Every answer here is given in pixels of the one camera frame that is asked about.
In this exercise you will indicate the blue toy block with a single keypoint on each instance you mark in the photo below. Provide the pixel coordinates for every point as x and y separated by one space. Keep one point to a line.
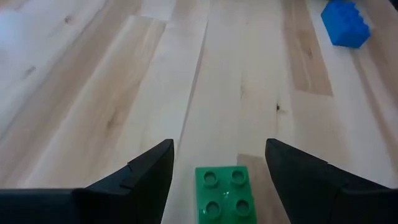
345 25

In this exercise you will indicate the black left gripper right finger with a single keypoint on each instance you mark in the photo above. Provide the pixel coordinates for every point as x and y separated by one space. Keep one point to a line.
304 186

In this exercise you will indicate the small green toy block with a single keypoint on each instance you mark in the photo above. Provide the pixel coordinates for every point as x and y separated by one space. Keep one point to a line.
224 193

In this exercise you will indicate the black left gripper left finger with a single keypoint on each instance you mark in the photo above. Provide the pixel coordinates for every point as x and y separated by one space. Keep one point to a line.
146 186

